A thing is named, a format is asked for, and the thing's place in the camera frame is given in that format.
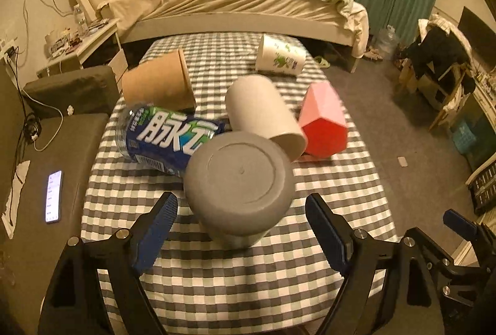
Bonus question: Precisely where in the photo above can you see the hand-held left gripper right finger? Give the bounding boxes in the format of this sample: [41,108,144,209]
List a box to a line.
[305,193,446,335]

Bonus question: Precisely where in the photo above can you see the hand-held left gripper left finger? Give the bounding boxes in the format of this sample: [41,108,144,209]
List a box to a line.
[38,192,179,335]

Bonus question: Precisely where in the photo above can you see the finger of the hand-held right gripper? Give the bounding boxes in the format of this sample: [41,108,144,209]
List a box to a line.
[405,227,496,306]
[443,209,496,274]

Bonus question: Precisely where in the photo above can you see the grey cup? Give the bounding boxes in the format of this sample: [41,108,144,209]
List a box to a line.
[183,130,296,250]

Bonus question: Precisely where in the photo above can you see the pink faceted cup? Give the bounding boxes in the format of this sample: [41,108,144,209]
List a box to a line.
[298,82,349,158]

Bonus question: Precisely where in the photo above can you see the plain white cup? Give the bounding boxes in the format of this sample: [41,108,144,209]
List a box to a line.
[225,75,308,161]

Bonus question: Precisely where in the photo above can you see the brown paper cup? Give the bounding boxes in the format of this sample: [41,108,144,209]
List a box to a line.
[122,47,196,112]

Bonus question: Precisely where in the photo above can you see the white cup with green print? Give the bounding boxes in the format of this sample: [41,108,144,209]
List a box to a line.
[255,33,307,77]

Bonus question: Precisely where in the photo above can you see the black plastic crate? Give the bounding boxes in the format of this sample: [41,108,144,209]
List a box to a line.
[467,164,496,216]

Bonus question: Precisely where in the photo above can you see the blue plastic basket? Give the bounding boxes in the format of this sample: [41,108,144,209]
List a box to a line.
[450,113,494,156]

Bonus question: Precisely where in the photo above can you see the grey white checkered tablecloth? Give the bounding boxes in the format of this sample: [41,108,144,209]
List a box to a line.
[79,32,398,335]

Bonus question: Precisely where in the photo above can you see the blue labelled drink bottle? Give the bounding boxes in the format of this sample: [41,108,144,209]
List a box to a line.
[115,105,227,178]

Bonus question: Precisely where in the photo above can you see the smartphone with lit screen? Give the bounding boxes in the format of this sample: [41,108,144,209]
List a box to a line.
[44,170,64,224]

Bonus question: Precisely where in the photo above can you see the grey sofa seat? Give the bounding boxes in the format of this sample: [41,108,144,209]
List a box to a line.
[0,112,110,281]

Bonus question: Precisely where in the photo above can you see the wooden chair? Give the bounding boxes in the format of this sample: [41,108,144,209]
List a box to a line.
[395,13,478,131]

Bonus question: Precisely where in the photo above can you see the white paper sheet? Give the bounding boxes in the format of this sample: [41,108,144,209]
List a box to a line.
[0,160,31,240]

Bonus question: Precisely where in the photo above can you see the black headphones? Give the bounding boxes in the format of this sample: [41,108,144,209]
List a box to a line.
[22,113,44,143]

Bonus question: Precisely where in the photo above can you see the grey sofa cushion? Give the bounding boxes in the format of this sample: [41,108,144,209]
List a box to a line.
[23,65,120,116]

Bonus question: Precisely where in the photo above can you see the black jacket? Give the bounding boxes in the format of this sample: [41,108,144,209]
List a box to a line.
[407,26,476,95]

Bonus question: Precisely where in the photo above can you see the black flat screen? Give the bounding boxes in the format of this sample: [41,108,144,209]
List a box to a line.
[459,6,496,73]

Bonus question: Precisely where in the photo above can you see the large clear water jug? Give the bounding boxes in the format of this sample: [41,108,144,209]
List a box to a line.
[375,25,401,61]

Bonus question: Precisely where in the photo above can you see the white nightstand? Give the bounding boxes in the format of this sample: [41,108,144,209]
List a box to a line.
[37,18,128,79]

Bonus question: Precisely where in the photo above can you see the clear water bottle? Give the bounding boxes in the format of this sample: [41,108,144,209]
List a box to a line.
[73,5,88,36]

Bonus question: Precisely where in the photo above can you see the bed with beige sheet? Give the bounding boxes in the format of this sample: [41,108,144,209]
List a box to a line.
[71,0,370,62]

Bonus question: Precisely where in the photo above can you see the white cable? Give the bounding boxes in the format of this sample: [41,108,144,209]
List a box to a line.
[34,59,65,152]

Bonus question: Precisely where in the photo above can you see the wall power outlet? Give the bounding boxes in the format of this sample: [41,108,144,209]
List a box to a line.
[0,36,21,57]

